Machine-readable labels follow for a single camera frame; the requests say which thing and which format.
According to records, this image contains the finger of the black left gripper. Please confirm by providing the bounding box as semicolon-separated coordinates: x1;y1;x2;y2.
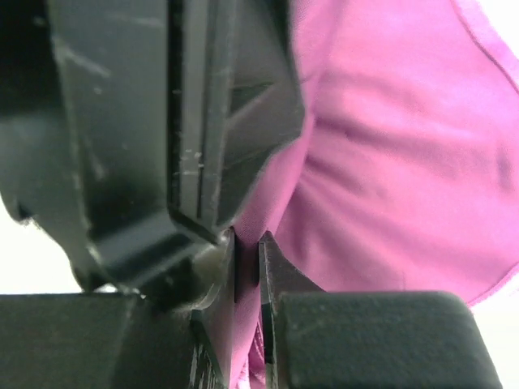
168;1;304;242
1;1;226;309

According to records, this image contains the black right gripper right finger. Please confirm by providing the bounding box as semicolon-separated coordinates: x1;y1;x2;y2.
259;233;501;389

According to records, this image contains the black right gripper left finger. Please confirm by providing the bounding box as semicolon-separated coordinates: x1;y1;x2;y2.
1;231;234;388

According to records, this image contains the purple cloth napkin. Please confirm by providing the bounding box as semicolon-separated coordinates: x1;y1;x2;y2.
230;1;518;388

